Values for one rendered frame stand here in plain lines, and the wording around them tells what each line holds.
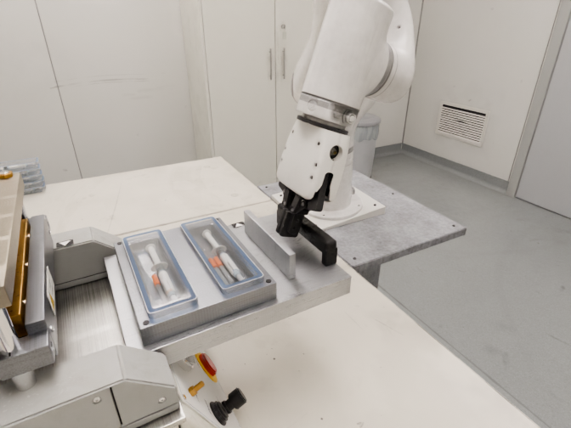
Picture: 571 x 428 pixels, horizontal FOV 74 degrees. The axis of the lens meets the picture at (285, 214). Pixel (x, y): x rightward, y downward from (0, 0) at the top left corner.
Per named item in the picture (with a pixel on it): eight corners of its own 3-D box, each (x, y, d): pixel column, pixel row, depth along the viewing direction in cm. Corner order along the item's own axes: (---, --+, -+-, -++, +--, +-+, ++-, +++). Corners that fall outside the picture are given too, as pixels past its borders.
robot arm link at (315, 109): (373, 115, 52) (365, 137, 52) (335, 104, 58) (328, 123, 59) (326, 99, 47) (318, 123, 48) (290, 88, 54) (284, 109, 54)
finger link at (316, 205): (336, 205, 51) (309, 216, 55) (327, 152, 53) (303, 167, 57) (329, 204, 50) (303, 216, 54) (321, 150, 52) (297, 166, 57)
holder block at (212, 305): (144, 346, 42) (139, 329, 40) (116, 256, 57) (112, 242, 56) (277, 297, 49) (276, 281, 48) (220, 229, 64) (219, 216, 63)
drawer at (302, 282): (134, 384, 42) (121, 330, 38) (108, 277, 59) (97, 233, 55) (349, 297, 55) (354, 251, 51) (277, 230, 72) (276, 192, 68)
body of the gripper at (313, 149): (368, 131, 51) (340, 207, 55) (325, 115, 59) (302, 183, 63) (325, 118, 47) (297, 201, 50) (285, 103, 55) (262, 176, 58)
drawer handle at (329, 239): (325, 267, 55) (326, 243, 53) (276, 222, 66) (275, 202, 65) (336, 263, 56) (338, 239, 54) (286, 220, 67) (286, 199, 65)
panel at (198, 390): (254, 458, 52) (181, 402, 41) (189, 322, 75) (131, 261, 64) (265, 447, 53) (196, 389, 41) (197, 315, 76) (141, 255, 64)
